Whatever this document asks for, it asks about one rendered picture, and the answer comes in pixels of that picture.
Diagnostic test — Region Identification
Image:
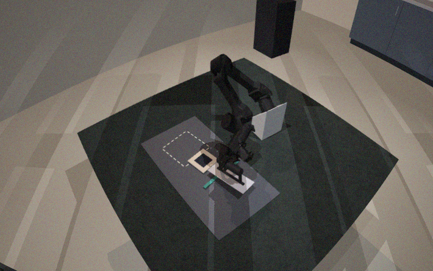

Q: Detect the teal flat trowel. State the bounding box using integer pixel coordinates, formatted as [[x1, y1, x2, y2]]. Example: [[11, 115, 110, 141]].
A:
[[203, 162, 239, 189]]

